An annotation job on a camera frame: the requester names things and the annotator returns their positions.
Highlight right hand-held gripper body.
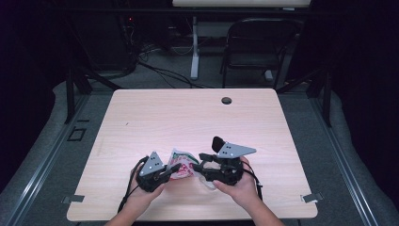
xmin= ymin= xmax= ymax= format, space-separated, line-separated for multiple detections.
xmin=215 ymin=142 xmax=258 ymax=186

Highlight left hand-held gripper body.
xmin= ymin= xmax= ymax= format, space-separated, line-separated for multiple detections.
xmin=136 ymin=151 xmax=177 ymax=193

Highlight red and white seasoning packet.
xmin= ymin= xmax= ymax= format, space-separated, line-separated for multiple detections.
xmin=166 ymin=148 xmax=200 ymax=181

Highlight person's left hand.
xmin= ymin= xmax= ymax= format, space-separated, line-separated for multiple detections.
xmin=126 ymin=170 xmax=168 ymax=215

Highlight person's right hand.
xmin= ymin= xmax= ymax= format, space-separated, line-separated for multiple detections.
xmin=212 ymin=155 xmax=262 ymax=209

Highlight grey table edge clip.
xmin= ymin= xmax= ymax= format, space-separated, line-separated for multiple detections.
xmin=300 ymin=191 xmax=324 ymax=204
xmin=61 ymin=194 xmax=86 ymax=205

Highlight black metal stand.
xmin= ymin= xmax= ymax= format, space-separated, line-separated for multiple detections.
xmin=64 ymin=65 xmax=124 ymax=125
xmin=276 ymin=67 xmax=333 ymax=128

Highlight black folding chair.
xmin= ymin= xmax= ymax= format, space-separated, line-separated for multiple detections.
xmin=219 ymin=17 xmax=303 ymax=90

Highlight dark equipment cabinet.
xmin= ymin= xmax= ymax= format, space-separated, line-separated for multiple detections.
xmin=72 ymin=13 xmax=134 ymax=72

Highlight white desk top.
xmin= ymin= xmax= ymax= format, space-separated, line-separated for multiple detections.
xmin=171 ymin=0 xmax=312 ymax=8

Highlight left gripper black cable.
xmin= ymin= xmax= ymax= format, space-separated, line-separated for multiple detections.
xmin=117 ymin=155 xmax=149 ymax=215

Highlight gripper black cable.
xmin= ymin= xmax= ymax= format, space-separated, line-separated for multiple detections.
xmin=117 ymin=155 xmax=149 ymax=215
xmin=243 ymin=160 xmax=263 ymax=202

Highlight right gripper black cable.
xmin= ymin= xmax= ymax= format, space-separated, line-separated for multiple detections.
xmin=243 ymin=160 xmax=263 ymax=202

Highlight black floor cables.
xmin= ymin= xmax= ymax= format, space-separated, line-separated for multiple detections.
xmin=120 ymin=18 xmax=217 ymax=89

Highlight aluminium floor rail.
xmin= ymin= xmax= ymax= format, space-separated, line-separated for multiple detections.
xmin=309 ymin=97 xmax=377 ymax=226
xmin=4 ymin=93 xmax=91 ymax=226

